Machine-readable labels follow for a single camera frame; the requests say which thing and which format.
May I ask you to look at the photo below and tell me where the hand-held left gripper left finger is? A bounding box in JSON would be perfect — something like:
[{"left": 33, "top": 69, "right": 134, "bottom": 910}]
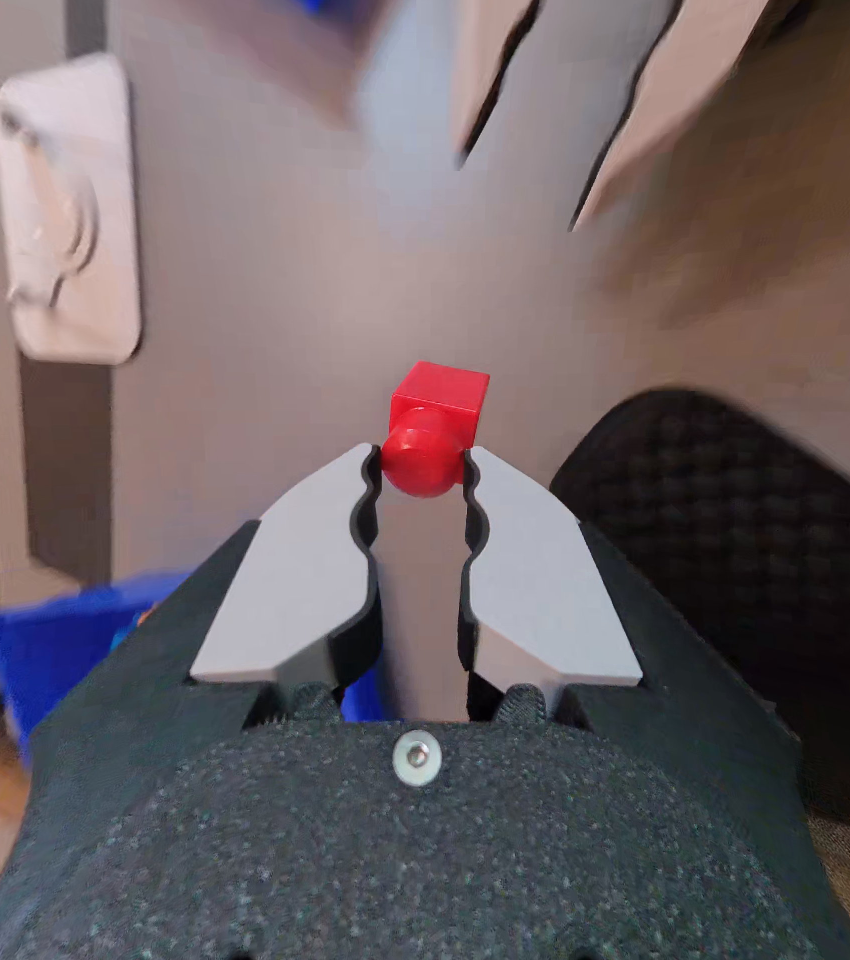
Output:
[{"left": 190, "top": 442, "right": 382, "bottom": 714}]

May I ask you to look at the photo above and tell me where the white document stand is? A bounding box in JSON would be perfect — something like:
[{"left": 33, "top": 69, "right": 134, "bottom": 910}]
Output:
[{"left": 0, "top": 52, "right": 143, "bottom": 366}]

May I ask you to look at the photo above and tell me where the red mega block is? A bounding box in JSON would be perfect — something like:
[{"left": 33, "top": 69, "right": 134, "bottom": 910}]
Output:
[{"left": 380, "top": 361, "right": 491, "bottom": 500}]

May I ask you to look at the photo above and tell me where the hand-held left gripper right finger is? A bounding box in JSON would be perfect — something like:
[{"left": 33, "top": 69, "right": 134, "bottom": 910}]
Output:
[{"left": 458, "top": 446, "right": 645, "bottom": 717}]

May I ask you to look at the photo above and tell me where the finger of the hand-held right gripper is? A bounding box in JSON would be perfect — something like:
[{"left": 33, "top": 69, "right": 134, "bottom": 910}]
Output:
[
  {"left": 569, "top": 0, "right": 772, "bottom": 231},
  {"left": 453, "top": 0, "right": 543, "bottom": 171}
]

